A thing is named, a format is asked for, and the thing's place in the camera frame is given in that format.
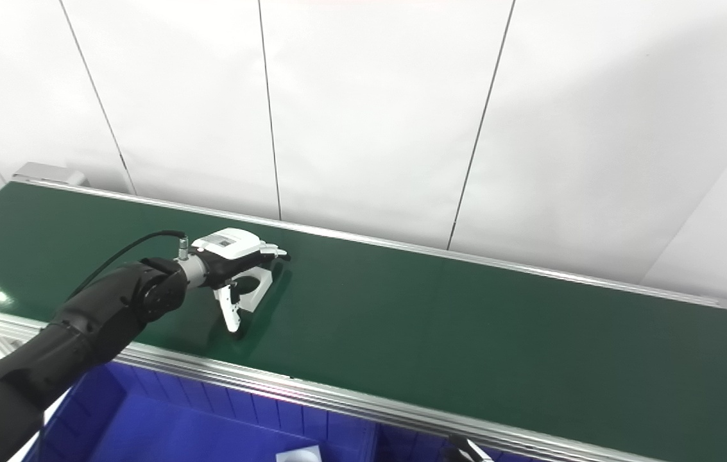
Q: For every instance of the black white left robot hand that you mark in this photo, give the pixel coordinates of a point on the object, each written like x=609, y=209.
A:
x=228, y=247

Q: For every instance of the blue bin with black parts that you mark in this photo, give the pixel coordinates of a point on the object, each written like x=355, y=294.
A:
x=408, y=449

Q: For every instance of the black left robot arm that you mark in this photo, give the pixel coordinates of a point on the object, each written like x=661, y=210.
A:
x=81, y=327

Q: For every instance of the blue bin with white parts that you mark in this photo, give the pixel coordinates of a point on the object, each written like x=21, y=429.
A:
x=177, y=430

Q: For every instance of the grey conveyor end housing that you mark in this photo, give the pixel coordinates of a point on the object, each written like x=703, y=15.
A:
x=49, y=173

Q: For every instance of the green conveyor belt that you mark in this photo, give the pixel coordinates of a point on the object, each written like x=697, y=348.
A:
x=273, y=385
x=466, y=333

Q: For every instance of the white square part round hole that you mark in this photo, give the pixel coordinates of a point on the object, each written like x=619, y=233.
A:
x=299, y=454
x=260, y=292

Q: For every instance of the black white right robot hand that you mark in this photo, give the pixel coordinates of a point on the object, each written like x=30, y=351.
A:
x=466, y=451

